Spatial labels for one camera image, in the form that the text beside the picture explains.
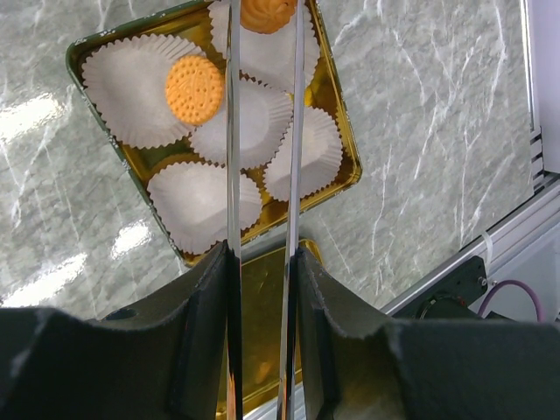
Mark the left arm metal tong left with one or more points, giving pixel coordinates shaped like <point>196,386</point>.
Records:
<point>234,264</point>

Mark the left arm metal tong right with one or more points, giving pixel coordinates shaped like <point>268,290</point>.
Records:
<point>284,403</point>

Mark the round swirl butter cookie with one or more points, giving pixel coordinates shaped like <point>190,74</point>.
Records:
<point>266,16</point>

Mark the gold tin lid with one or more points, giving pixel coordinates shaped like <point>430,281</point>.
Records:
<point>262,286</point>

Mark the white paper cup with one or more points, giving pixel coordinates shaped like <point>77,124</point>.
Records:
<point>125,80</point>
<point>269,58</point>
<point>191,199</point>
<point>320,161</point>
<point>265,115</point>

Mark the green cookie tin box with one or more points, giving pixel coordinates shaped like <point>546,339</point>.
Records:
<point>259,211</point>

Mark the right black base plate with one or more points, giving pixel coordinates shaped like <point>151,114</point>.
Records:
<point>450,297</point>

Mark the aluminium front rail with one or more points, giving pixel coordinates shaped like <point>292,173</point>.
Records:
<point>499,242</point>

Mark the aluminium rail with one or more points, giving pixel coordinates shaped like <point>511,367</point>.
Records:
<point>540,38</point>
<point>499,242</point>

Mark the aluminium right side rail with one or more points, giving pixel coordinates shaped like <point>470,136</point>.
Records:
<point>540,38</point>

